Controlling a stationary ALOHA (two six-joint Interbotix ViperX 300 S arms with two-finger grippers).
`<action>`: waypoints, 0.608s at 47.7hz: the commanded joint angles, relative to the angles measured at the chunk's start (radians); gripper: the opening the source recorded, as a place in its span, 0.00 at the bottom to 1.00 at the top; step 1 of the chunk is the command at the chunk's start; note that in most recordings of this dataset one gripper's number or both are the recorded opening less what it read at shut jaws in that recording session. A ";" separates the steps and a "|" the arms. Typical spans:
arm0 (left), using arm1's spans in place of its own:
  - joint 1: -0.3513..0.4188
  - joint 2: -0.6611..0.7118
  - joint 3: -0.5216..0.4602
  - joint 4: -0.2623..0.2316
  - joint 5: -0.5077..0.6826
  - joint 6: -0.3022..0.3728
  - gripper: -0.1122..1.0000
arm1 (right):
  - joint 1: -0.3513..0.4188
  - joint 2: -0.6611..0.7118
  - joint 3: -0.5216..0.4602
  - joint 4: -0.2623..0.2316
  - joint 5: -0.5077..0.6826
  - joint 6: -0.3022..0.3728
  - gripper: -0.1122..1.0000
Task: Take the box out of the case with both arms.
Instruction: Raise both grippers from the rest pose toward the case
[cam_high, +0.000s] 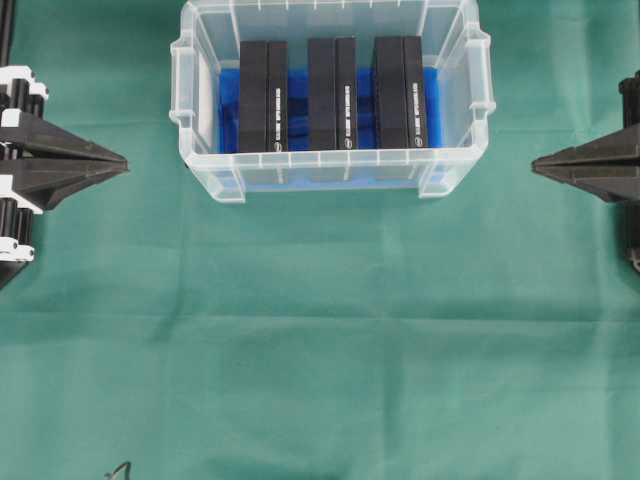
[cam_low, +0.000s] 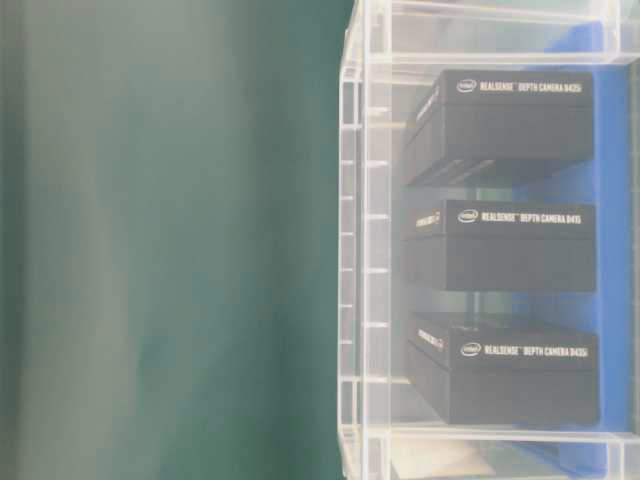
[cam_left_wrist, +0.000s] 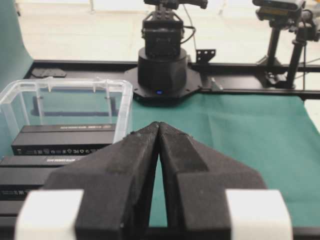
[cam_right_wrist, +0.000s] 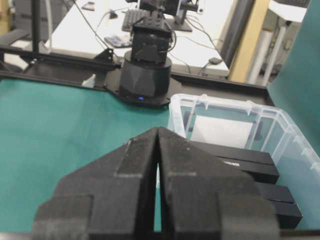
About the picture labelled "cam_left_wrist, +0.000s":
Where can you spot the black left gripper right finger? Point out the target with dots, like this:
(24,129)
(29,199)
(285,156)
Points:
(211,196)

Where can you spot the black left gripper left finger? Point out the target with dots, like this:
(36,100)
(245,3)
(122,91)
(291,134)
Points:
(106,195)

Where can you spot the black table frame rail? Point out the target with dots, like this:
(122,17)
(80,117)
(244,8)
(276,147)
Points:
(211,78)

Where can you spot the black camera box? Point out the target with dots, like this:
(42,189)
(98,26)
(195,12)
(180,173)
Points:
(21,174)
(62,140)

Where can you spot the camera stand with sensor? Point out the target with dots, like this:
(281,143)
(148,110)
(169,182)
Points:
(281,15)

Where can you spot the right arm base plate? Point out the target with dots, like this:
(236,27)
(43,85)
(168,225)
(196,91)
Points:
(163,84)

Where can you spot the black tripod pole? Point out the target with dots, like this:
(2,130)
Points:
(308,29)

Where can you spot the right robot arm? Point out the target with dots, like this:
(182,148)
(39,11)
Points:
(162,67)

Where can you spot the black perforated bracket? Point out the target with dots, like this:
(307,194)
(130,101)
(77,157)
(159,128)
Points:
(203,56)

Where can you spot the clear plastic storage case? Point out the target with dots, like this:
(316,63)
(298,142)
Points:
(70,101)

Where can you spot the green table cloth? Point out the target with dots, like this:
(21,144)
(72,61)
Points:
(273,134)

